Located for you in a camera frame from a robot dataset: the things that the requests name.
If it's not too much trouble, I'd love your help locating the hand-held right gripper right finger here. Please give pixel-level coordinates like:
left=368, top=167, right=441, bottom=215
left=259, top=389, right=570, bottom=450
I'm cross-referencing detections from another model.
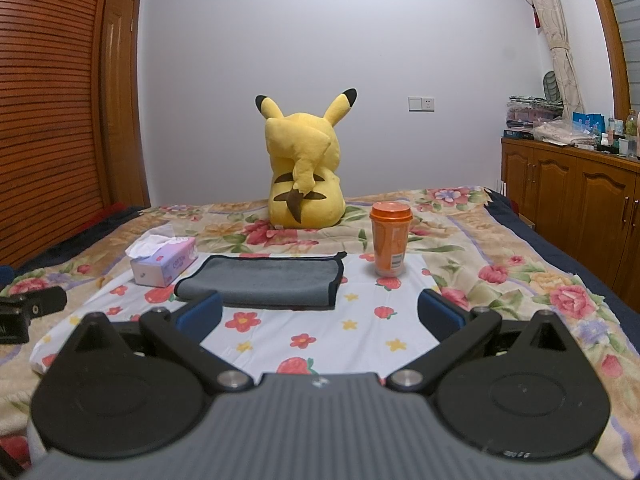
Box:
left=386, top=288, right=577, bottom=394

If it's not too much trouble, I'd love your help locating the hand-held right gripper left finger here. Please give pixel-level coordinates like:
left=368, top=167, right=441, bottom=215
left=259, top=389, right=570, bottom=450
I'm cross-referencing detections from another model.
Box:
left=62, top=290, right=255, bottom=394

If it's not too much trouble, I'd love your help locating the black-edged microfiber towel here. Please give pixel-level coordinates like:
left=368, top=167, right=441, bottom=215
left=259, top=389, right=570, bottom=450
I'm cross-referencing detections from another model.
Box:
left=173, top=251, right=349, bottom=310

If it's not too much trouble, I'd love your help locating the tissue box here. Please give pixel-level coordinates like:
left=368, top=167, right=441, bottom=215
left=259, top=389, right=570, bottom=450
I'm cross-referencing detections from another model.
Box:
left=124, top=233, right=199, bottom=289

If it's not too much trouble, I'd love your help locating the orange plastic cup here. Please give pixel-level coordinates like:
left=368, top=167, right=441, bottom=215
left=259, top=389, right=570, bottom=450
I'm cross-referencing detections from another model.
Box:
left=369, top=201, right=414, bottom=278

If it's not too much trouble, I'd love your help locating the white flower print cloth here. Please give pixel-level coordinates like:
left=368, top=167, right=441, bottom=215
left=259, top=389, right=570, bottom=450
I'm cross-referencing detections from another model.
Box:
left=29, top=251, right=475, bottom=379

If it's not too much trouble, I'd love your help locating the floral blanket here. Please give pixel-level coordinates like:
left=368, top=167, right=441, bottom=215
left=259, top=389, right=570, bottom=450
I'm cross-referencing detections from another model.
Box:
left=0, top=185, right=640, bottom=480

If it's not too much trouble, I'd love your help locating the wooden louvered wardrobe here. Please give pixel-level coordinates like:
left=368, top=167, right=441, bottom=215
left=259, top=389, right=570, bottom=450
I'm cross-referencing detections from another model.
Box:
left=0, top=0, right=119, bottom=270

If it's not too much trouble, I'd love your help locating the wooden cabinet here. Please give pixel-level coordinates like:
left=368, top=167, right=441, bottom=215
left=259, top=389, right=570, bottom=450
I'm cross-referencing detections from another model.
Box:
left=500, top=137, right=640, bottom=302

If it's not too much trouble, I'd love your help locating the yellow plush toy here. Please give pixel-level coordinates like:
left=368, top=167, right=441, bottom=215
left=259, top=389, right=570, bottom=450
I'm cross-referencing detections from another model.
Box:
left=254, top=88, right=359, bottom=231

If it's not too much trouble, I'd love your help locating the wooden door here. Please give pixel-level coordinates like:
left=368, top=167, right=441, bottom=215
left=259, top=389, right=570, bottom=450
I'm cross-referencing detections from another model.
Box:
left=101, top=0, right=152, bottom=209

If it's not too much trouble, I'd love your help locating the cream plastic bag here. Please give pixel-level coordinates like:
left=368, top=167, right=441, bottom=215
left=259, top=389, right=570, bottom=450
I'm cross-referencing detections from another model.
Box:
left=532, top=117, right=597, bottom=147

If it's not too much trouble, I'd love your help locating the bagged stack of folded cloths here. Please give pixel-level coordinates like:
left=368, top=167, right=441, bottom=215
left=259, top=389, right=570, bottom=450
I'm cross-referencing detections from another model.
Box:
left=505, top=95, right=564, bottom=132

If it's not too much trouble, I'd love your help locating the blue packet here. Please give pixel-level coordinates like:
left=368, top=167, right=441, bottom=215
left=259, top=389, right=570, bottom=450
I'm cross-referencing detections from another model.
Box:
left=572, top=111, right=607, bottom=139

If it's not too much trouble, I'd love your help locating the green hand fan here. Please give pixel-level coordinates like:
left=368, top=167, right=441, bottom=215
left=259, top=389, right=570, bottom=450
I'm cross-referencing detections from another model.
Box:
left=542, top=69, right=564, bottom=107

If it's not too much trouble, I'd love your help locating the beige patterned curtain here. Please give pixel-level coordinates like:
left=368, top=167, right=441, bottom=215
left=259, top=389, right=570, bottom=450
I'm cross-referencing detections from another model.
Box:
left=514, top=0, right=587, bottom=117

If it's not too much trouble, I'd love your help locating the window blind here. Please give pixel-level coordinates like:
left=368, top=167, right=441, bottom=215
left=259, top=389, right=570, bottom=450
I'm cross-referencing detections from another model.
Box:
left=602, top=0, right=640, bottom=82

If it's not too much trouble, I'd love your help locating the wooden window frame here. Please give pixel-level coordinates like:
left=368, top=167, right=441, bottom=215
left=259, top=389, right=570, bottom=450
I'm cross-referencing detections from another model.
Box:
left=581, top=0, right=633, bottom=117

